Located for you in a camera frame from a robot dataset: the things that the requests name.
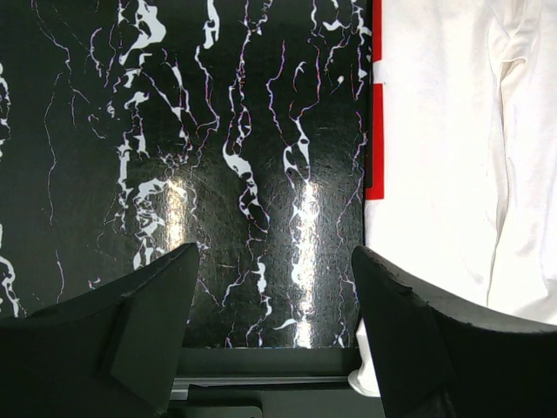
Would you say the black marble pattern mat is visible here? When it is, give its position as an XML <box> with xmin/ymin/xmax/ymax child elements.
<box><xmin>1</xmin><ymin>1</ymin><xmax>371</xmax><ymax>348</ymax></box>

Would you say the white t shirt red print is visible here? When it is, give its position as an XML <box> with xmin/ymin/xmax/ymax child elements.
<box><xmin>347</xmin><ymin>0</ymin><xmax>557</xmax><ymax>397</ymax></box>

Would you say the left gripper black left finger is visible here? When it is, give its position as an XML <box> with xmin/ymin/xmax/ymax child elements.
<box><xmin>1</xmin><ymin>243</ymin><xmax>199</xmax><ymax>417</ymax></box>

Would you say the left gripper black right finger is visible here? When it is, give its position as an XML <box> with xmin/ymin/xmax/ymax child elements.
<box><xmin>352</xmin><ymin>246</ymin><xmax>556</xmax><ymax>417</ymax></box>

